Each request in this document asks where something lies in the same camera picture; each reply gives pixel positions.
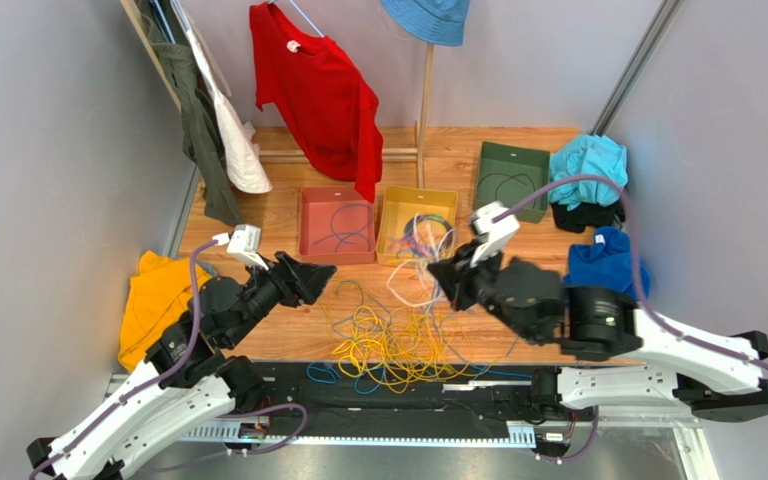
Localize dark cable in green bin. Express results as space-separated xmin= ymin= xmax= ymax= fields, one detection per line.
xmin=476 ymin=171 xmax=537 ymax=209

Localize red shirt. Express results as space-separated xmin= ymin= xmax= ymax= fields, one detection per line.
xmin=249 ymin=2 xmax=383 ymax=202

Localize red plastic bin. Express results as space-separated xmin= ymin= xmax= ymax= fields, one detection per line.
xmin=298 ymin=186 xmax=377 ymax=265

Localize cyan cloth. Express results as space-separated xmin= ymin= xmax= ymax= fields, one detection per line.
xmin=548 ymin=134 xmax=628 ymax=210

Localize blue cable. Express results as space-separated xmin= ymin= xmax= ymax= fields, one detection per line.
xmin=305 ymin=279 xmax=532 ymax=397

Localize wooden clothes rack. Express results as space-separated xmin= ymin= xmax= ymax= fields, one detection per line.
xmin=120 ymin=0 xmax=434 ymax=188

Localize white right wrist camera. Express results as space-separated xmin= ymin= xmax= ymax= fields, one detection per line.
xmin=469 ymin=201 xmax=520 ymax=267

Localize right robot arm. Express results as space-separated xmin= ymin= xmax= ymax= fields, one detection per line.
xmin=428 ymin=242 xmax=768 ymax=423

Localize yellow cable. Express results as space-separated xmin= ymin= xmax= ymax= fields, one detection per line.
xmin=325 ymin=282 xmax=475 ymax=395

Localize orange yellow cloth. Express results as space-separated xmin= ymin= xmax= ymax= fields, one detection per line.
xmin=117 ymin=250 xmax=193 ymax=372

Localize yellow plastic bin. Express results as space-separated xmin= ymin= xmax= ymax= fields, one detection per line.
xmin=376 ymin=186 xmax=458 ymax=266

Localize black coiled cable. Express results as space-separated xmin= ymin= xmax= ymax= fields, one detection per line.
xmin=402 ymin=212 xmax=457 ymax=258

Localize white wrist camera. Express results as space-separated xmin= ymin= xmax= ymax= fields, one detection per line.
xmin=469 ymin=201 xmax=520 ymax=267
xmin=211 ymin=224 xmax=270 ymax=270

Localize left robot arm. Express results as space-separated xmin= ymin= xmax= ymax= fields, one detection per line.
xmin=27 ymin=251 xmax=338 ymax=479

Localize white cable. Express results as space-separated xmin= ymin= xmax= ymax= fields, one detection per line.
xmin=385 ymin=226 xmax=455 ymax=311

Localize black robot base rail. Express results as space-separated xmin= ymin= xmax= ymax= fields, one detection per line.
xmin=107 ymin=359 xmax=701 ymax=447

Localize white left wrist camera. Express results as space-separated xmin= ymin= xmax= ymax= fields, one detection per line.
xmin=211 ymin=224 xmax=270 ymax=270

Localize green plastic bin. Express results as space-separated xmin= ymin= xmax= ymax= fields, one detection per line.
xmin=472 ymin=141 xmax=551 ymax=210

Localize aluminium frame post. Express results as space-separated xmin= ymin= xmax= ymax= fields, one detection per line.
xmin=589 ymin=0 xmax=685 ymax=135

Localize olive green garment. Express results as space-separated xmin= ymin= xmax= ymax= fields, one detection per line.
xmin=136 ymin=1 xmax=244 ymax=226

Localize white garment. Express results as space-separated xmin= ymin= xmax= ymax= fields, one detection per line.
xmin=171 ymin=1 xmax=273 ymax=194

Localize black cloth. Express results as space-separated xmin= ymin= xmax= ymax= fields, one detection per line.
xmin=550 ymin=201 xmax=626 ymax=233

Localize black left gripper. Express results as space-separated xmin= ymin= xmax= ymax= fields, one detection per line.
xmin=225 ymin=250 xmax=338 ymax=347

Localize blue bucket hat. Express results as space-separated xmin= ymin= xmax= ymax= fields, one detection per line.
xmin=380 ymin=0 xmax=471 ymax=47

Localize blue cloth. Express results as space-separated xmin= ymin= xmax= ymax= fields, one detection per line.
xmin=562 ymin=226 xmax=651 ymax=300

